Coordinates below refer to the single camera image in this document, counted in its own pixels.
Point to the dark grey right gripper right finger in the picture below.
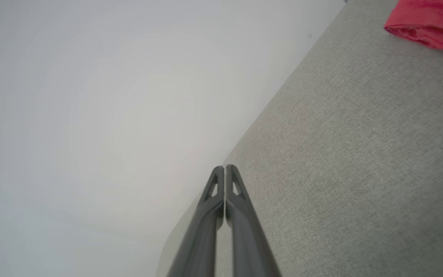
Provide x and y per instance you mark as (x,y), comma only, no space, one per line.
(248,242)

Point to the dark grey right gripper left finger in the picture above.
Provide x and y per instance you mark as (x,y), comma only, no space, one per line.
(202,238)

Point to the red garment with white stripes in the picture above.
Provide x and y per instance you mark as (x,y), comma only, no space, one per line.
(437,19)

